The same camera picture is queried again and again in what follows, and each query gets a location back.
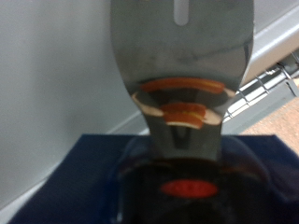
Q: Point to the spatula with blue grip block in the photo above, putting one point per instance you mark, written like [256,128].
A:
[180,56]

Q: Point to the silver toaster oven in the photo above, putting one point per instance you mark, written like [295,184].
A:
[46,77]

